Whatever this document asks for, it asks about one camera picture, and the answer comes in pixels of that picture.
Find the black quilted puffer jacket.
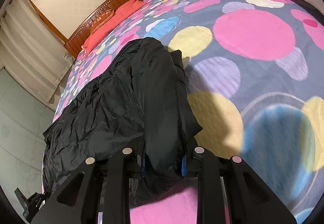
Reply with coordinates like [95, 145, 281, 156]
[42, 37, 202, 208]

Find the frosted glass wardrobe door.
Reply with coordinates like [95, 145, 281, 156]
[0, 68, 56, 189]

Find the colourful polka dot bedspread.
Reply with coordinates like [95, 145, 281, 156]
[54, 0, 323, 223]

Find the left beige striped curtain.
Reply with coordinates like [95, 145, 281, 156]
[1, 0, 74, 103]

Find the red quilted pillow blanket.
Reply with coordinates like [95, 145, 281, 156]
[82, 0, 146, 58]

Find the small orange embroidered cushion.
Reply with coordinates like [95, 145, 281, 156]
[90, 9, 115, 34]

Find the wooden bed headboard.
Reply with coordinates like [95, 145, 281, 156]
[64, 0, 143, 58]

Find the vertical wooden door frame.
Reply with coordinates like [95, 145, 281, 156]
[29, 0, 68, 43]

